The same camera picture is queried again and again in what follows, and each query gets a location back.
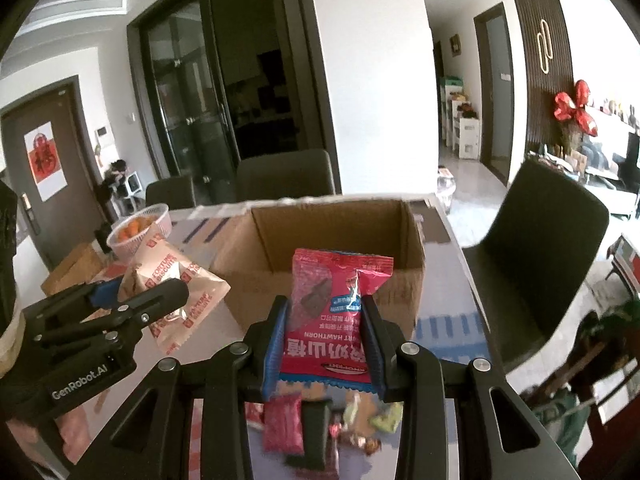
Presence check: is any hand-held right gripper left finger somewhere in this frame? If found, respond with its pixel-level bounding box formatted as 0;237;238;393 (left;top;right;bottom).
62;295;291;480

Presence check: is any brown entrance door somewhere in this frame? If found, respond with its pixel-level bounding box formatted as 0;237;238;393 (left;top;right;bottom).
0;76;108;271

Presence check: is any pile of oranges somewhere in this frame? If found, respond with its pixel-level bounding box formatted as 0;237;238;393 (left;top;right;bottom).
114;214;163;243

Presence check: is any gold wall ornament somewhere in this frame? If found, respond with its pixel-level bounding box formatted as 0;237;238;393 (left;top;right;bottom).
535;19;555;75

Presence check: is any green potted plant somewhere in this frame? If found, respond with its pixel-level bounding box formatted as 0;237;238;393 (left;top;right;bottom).
575;300;640;411

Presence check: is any black snack packet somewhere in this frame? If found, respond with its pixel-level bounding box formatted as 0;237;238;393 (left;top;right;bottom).
285;402;341;471

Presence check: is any white hallway shelf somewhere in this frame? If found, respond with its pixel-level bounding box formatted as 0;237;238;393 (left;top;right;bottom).
440;76;483;161

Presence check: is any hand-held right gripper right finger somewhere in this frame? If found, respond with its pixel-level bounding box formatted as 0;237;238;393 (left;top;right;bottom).
360;294;583;480

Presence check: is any small white shelf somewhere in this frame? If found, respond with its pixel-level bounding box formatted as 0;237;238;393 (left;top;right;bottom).
115;170;146;216

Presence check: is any small brown candy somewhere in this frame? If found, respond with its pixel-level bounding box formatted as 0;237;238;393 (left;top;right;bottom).
332;422;383;456

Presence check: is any cardboard box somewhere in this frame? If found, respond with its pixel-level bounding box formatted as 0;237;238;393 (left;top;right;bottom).
207;199;427;343

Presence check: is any small dark red snack packet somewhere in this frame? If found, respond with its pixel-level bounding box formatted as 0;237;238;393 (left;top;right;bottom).
262;392;306;456

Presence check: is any black plush figure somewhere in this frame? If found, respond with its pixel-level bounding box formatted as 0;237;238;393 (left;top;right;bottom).
97;159;128;201

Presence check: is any dark glass sliding door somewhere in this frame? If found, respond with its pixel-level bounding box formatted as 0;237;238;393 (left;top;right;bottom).
127;0;341;206

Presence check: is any dark dining chair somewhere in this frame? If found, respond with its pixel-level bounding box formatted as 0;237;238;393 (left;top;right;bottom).
236;149;336;202
460;160;611;376
145;175;197;211

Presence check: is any patterned tablecloth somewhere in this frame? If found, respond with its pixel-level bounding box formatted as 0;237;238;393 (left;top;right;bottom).
50;195;501;480

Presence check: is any red and white door poster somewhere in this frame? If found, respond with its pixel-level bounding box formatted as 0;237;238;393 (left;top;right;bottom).
24;121;68;203

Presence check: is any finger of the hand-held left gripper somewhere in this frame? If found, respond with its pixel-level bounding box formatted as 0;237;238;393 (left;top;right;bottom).
30;277;191;357
22;280;126;331

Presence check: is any white low cabinet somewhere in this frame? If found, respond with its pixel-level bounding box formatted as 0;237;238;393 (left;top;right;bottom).
607;232;640;291

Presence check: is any dark slatted wall panel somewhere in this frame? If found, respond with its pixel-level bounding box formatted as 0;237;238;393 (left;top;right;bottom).
507;0;576;161

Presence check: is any beige biscuit packet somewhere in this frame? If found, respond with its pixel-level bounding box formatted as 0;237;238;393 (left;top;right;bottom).
117;227;232;356

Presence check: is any dark interior door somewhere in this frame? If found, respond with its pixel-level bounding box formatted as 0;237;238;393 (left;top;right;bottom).
472;2;516;186

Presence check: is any white basket of oranges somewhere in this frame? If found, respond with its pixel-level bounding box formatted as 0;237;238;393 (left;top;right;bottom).
106;203;172;261

